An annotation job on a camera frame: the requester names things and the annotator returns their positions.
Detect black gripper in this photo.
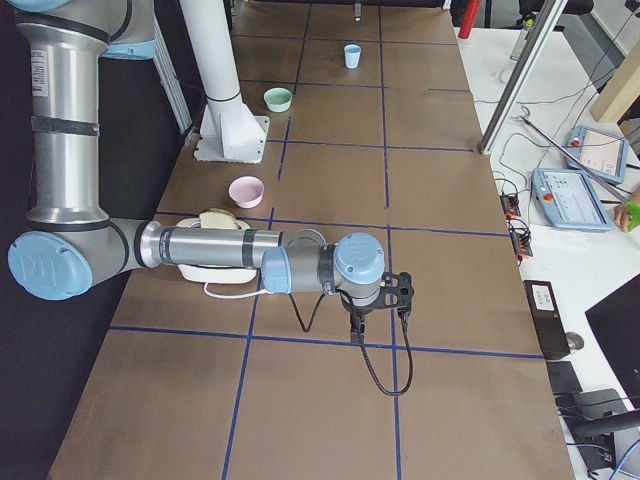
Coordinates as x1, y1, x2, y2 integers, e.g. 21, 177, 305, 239
341, 272, 414, 320

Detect blue cup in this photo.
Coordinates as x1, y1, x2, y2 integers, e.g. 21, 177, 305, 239
343, 44, 362, 69

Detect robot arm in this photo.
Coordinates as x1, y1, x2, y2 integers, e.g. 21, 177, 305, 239
8, 1, 413, 326

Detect person hand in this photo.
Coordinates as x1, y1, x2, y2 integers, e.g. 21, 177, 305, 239
614, 189, 639, 233

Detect orange black connector block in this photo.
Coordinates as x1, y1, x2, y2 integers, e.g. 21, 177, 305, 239
500, 193, 533, 263

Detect black box on desk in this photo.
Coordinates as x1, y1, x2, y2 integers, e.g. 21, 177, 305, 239
523, 280, 570, 360

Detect pink bowl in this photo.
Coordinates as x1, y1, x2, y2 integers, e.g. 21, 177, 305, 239
228, 176, 265, 209

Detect toast slice in toaster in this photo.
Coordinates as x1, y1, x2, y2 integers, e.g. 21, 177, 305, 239
199, 209, 238, 230

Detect teach pendant near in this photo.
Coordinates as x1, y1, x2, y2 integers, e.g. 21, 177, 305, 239
531, 168, 613, 232

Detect teach pendant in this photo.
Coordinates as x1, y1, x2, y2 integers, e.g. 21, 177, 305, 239
531, 168, 613, 232
566, 125, 629, 185

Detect cream toaster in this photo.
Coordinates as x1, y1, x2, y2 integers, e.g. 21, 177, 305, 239
176, 217, 257, 285

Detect black monitor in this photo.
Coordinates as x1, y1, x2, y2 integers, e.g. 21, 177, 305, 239
586, 281, 640, 407

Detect green bowl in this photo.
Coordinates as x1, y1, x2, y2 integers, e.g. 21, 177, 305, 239
263, 87, 293, 113

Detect grabber reaching tool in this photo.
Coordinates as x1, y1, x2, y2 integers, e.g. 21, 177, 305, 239
518, 104, 636, 206

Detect teach pendant far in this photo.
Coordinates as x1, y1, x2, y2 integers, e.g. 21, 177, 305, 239
566, 125, 629, 185

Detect red cylinder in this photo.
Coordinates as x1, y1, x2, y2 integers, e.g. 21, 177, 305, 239
458, 0, 482, 39

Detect white toaster power cable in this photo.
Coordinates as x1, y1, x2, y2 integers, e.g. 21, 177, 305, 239
202, 280, 266, 300

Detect aluminium frame post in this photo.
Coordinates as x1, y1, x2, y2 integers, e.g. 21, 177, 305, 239
478, 0, 567, 156

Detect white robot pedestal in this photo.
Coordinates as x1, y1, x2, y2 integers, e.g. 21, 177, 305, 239
180, 0, 270, 164

